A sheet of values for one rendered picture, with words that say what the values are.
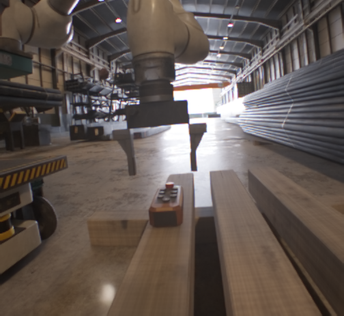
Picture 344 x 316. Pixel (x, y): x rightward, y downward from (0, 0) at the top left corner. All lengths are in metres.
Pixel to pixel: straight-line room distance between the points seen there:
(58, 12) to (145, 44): 0.67
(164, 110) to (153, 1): 0.22
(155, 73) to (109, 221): 0.56
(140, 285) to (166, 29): 0.45
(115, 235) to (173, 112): 0.54
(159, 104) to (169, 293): 0.34
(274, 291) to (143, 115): 0.38
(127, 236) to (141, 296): 0.55
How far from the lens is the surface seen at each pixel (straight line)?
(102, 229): 0.91
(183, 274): 0.39
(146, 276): 0.40
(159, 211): 0.52
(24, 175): 0.83
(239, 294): 0.35
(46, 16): 1.12
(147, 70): 0.50
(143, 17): 0.52
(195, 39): 0.63
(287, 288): 0.37
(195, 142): 0.52
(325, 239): 0.49
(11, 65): 1.02
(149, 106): 0.51
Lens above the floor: 0.42
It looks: 6 degrees down
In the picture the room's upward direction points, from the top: 5 degrees counter-clockwise
